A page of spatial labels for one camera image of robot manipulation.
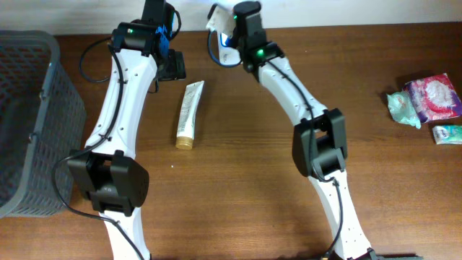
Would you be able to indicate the teal wet wipes pack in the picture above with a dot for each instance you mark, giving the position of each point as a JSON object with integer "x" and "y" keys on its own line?
{"x": 401, "y": 109}

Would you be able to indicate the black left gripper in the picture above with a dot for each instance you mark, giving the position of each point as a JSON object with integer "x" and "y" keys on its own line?
{"x": 175, "y": 66}

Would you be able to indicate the red purple tissue pack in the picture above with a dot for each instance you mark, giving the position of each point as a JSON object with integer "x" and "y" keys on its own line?
{"x": 434, "y": 98}

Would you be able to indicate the white barcode scanner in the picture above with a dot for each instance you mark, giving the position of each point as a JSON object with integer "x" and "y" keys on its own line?
{"x": 227, "y": 56}

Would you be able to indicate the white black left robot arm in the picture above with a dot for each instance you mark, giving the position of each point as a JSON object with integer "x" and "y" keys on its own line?
{"x": 105, "y": 171}

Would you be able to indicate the green white tissue pack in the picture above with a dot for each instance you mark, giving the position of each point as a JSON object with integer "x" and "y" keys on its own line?
{"x": 449, "y": 134}

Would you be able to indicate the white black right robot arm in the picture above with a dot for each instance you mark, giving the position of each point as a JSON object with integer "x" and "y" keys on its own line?
{"x": 319, "y": 144}

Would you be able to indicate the grey plastic mesh basket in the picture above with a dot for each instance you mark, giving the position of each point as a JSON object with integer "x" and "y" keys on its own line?
{"x": 42, "y": 120}

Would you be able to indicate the white tube gold cap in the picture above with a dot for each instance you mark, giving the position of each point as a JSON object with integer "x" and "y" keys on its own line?
{"x": 187, "y": 118}

